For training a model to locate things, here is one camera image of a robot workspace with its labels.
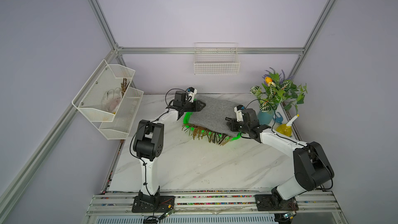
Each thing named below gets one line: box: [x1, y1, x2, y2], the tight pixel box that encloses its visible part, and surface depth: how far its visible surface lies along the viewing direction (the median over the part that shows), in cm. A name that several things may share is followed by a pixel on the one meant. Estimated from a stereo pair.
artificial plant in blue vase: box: [249, 67, 308, 125], surface depth 80 cm
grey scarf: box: [188, 94, 240, 138], surface depth 93 cm
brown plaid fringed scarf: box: [181, 123, 232, 146], surface depth 90 cm
